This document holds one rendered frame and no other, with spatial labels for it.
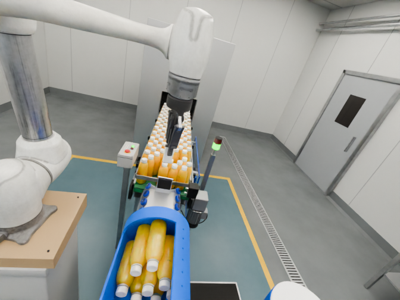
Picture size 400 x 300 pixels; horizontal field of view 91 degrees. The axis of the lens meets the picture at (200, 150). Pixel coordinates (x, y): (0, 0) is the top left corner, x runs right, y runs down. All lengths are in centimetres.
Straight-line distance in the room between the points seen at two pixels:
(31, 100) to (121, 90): 462
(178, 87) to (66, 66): 529
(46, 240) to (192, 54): 86
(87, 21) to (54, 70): 528
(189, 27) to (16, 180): 73
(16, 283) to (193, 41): 107
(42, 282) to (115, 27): 96
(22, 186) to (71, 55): 494
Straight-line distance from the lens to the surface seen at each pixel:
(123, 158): 143
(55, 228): 104
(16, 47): 89
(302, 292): 116
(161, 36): 70
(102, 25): 66
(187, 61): 53
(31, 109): 95
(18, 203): 93
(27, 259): 100
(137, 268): 84
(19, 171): 91
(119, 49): 535
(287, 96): 622
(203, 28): 54
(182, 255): 79
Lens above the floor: 184
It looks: 26 degrees down
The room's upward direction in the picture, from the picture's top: 17 degrees clockwise
